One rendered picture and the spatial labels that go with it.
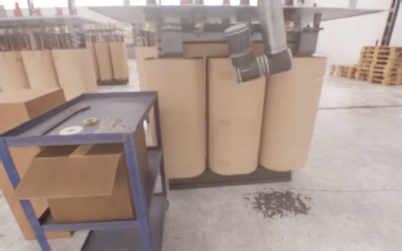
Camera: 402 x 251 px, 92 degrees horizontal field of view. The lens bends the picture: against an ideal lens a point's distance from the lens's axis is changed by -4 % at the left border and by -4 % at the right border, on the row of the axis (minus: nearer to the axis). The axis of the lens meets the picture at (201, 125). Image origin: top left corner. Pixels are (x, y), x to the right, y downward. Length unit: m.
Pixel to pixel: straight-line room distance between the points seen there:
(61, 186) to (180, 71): 0.90
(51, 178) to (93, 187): 0.14
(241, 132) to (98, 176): 1.05
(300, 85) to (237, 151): 0.64
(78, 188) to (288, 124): 1.35
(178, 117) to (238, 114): 0.42
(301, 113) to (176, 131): 0.91
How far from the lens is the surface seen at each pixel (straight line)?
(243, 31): 0.99
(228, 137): 1.48
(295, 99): 1.56
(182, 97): 1.34
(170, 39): 1.34
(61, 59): 3.35
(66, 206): 0.93
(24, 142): 0.82
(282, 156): 1.71
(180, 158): 1.52
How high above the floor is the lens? 1.15
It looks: 22 degrees down
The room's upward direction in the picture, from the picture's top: 1 degrees counter-clockwise
